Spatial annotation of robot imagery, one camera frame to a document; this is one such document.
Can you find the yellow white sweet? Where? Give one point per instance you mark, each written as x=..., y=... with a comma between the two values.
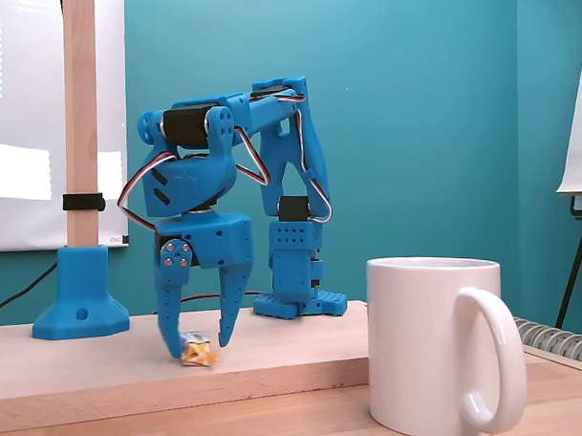
x=197, y=353

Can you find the white ceramic mug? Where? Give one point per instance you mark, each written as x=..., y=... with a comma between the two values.
x=410, y=351

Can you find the light wooden base board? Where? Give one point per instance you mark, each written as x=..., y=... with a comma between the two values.
x=99, y=374

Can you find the black flip chart stand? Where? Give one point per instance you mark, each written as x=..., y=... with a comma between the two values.
x=576, y=261

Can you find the blue printed post base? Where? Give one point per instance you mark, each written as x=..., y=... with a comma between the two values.
x=78, y=277

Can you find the wooden camera post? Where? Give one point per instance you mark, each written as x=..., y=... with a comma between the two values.
x=80, y=100

